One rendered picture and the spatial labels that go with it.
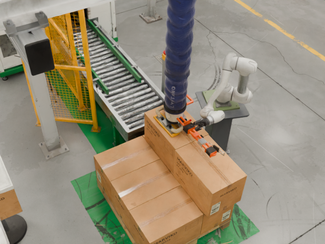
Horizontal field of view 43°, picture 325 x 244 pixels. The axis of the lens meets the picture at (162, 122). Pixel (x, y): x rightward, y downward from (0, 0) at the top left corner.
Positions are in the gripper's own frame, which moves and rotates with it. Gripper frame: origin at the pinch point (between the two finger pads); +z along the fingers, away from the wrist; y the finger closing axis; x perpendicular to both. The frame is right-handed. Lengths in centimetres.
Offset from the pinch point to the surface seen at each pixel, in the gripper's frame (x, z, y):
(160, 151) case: 23, 18, 43
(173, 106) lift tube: 19.2, 6.6, -18.6
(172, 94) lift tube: 21.4, 7.4, -32.0
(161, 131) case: 23.3, 17.5, 13.6
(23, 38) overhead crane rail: -101, 155, -213
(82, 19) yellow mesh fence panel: 144, 37, -58
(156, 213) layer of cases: -34, 59, 54
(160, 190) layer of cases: -13, 41, 54
